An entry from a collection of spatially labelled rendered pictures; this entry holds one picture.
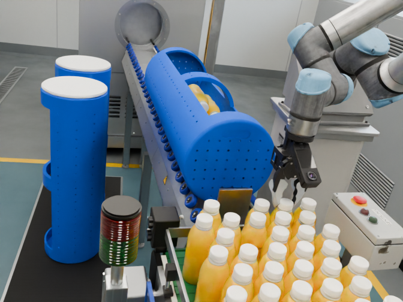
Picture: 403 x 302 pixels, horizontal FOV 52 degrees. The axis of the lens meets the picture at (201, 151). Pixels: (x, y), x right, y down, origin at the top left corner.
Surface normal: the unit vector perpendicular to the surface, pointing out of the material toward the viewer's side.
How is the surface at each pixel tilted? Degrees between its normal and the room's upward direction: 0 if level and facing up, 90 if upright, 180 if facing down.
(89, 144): 90
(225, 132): 90
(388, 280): 0
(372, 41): 38
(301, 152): 32
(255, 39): 90
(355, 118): 90
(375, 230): 0
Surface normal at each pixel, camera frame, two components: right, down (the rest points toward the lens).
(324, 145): 0.16, 0.44
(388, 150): -0.98, -0.06
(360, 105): 0.29, -0.32
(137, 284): 0.14, -0.89
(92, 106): 0.70, 0.40
